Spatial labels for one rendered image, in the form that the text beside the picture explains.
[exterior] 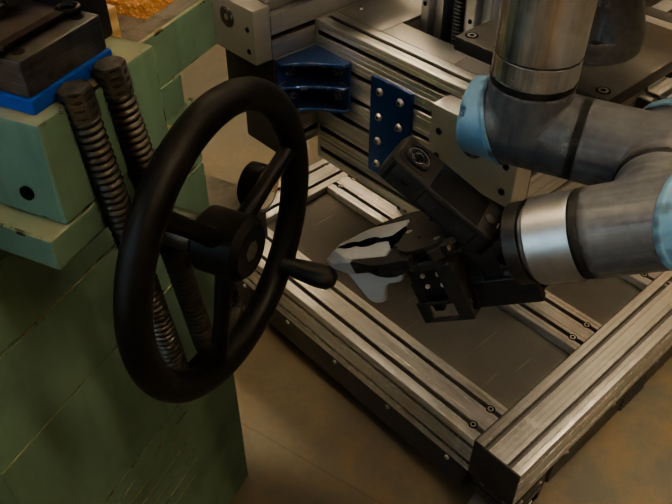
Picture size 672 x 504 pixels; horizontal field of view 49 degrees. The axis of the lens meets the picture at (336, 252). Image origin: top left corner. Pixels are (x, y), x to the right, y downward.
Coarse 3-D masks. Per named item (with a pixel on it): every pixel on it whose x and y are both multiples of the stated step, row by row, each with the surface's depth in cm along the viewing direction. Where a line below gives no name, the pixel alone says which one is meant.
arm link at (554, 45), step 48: (528, 0) 57; (576, 0) 56; (528, 48) 59; (576, 48) 59; (480, 96) 65; (528, 96) 62; (576, 96) 64; (480, 144) 66; (528, 144) 64; (576, 144) 63
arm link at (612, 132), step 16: (592, 112) 63; (608, 112) 62; (624, 112) 62; (640, 112) 62; (656, 112) 63; (592, 128) 62; (608, 128) 62; (624, 128) 61; (640, 128) 61; (656, 128) 61; (592, 144) 62; (608, 144) 62; (624, 144) 61; (640, 144) 60; (656, 144) 59; (576, 160) 63; (592, 160) 63; (608, 160) 62; (624, 160) 60; (576, 176) 65; (592, 176) 64; (608, 176) 63
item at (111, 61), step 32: (96, 64) 55; (64, 96) 52; (128, 96) 57; (96, 128) 54; (128, 128) 58; (96, 160) 56; (128, 160) 61; (96, 192) 58; (160, 288) 67; (192, 288) 72; (160, 320) 68; (192, 320) 74; (160, 352) 71
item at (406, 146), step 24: (408, 144) 64; (384, 168) 63; (408, 168) 62; (432, 168) 63; (408, 192) 63; (432, 192) 62; (456, 192) 63; (432, 216) 63; (456, 216) 62; (480, 216) 63; (480, 240) 62
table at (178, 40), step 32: (192, 0) 82; (128, 32) 76; (160, 32) 76; (192, 32) 81; (160, 64) 78; (128, 192) 63; (0, 224) 57; (32, 224) 57; (64, 224) 57; (96, 224) 60; (32, 256) 58; (64, 256) 57
